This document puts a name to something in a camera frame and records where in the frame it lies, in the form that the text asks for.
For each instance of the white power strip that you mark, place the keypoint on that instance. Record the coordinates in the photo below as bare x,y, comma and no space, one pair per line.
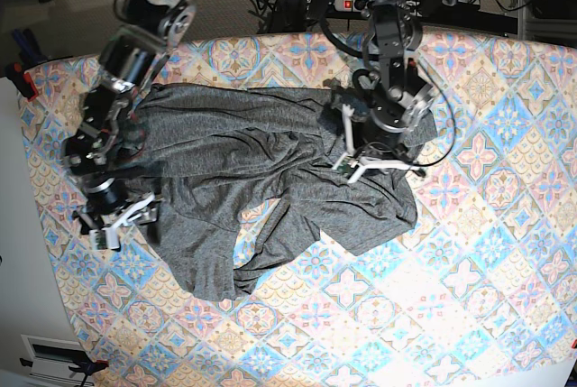
350,6

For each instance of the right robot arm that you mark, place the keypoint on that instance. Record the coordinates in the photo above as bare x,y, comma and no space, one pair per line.
151,31

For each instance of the white vent panel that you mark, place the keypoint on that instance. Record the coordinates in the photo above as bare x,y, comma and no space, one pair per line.
50,359

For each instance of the black orange clamp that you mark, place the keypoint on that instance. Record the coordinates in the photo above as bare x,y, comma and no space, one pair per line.
83,366

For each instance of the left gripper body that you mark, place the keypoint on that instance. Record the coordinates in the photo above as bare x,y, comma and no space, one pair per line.
356,160

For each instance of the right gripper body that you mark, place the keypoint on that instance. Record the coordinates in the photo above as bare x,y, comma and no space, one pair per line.
111,206

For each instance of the red black clamp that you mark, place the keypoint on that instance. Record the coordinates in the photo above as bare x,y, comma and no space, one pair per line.
22,80

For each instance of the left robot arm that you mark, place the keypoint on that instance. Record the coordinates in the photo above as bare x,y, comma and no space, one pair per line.
396,96

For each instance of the grey t-shirt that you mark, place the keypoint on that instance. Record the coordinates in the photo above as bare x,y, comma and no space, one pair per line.
248,184

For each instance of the patterned tablecloth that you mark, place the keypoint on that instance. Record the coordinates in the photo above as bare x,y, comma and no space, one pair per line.
483,287

